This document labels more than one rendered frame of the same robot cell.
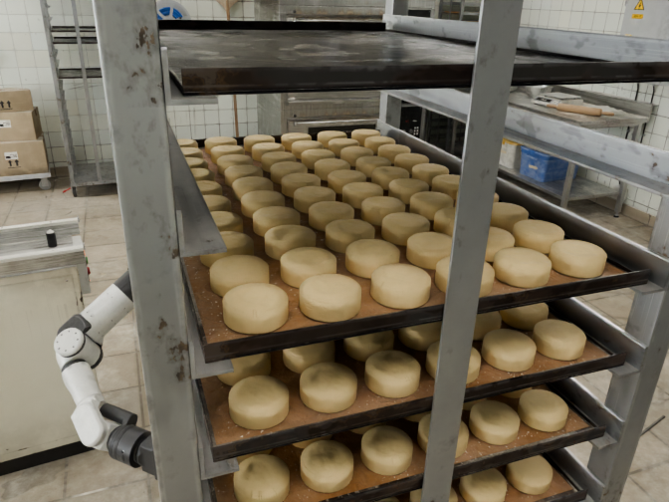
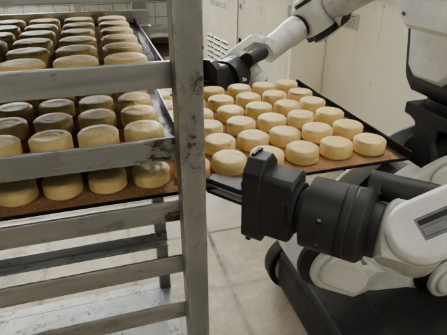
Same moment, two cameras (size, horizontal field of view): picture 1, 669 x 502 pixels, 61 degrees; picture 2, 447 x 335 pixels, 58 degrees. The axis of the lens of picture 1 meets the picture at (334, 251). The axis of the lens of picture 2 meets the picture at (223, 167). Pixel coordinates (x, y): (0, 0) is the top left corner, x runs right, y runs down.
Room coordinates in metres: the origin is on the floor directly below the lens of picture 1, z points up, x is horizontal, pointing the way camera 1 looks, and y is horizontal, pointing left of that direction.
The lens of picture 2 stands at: (1.12, -0.52, 0.99)
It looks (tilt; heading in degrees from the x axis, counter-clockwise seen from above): 29 degrees down; 94
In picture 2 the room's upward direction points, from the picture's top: straight up
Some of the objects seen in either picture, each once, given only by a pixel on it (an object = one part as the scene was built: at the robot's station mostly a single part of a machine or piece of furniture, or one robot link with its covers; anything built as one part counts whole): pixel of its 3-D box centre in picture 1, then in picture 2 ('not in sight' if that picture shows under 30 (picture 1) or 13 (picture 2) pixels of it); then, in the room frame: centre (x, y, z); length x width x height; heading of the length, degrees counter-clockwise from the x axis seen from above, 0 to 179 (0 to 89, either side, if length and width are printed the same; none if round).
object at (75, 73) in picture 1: (84, 73); not in sight; (5.16, 2.25, 1.05); 0.60 x 0.40 x 0.01; 24
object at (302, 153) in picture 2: not in sight; (302, 152); (1.20, 0.04, 0.72); 0.05 x 0.05 x 0.02
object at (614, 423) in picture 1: (449, 292); not in sight; (0.75, -0.17, 1.32); 0.64 x 0.03 x 0.03; 21
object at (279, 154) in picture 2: not in sight; (267, 157); (1.14, 0.02, 0.72); 0.05 x 0.05 x 0.02
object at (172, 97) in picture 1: (150, 35); not in sight; (0.61, 0.19, 1.68); 0.64 x 0.03 x 0.03; 21
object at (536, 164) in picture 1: (550, 161); not in sight; (5.18, -1.99, 0.36); 0.47 x 0.38 x 0.26; 113
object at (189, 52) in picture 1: (334, 40); not in sight; (0.67, 0.01, 1.68); 0.60 x 0.40 x 0.02; 21
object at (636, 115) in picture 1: (531, 140); not in sight; (5.46, -1.88, 0.49); 1.90 x 0.72 x 0.98; 21
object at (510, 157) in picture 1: (519, 150); not in sight; (5.60, -1.82, 0.36); 0.47 x 0.38 x 0.26; 111
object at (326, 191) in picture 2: not in sight; (295, 205); (1.18, -0.09, 0.71); 0.12 x 0.10 x 0.13; 156
